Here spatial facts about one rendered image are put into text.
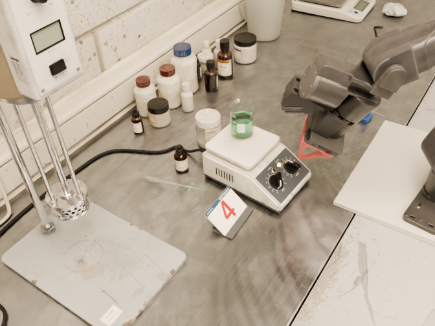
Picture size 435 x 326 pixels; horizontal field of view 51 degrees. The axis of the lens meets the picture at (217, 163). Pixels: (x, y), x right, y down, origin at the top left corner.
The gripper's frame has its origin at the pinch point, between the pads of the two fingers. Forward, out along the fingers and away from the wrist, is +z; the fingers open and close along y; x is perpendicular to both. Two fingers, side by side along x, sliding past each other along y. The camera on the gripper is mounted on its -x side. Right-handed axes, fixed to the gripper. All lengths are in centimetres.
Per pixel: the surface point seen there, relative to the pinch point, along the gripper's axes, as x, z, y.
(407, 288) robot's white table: 22.2, -3.5, 21.5
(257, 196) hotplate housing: -3.3, 10.3, 7.6
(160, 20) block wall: -37, 25, -42
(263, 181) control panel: -3.8, 7.4, 5.7
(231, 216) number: -7.0, 12.5, 13.1
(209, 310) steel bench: -7.6, 9.5, 33.2
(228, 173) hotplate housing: -10.1, 11.7, 4.3
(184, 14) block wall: -31, 27, -51
